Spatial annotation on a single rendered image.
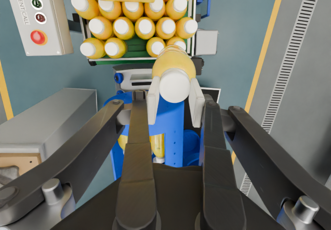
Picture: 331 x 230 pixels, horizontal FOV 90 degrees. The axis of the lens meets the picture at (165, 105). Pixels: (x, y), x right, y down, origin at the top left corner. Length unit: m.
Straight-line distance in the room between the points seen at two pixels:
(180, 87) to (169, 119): 0.30
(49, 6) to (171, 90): 0.49
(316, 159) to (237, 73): 1.91
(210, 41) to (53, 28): 0.62
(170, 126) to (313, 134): 2.60
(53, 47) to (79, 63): 1.16
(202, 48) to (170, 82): 0.66
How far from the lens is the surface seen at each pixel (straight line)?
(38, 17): 0.62
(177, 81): 0.20
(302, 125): 2.77
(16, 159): 0.95
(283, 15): 2.17
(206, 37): 0.85
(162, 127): 0.50
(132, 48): 0.76
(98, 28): 0.57
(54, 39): 0.62
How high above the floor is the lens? 1.66
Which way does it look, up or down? 68 degrees down
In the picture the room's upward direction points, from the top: 160 degrees clockwise
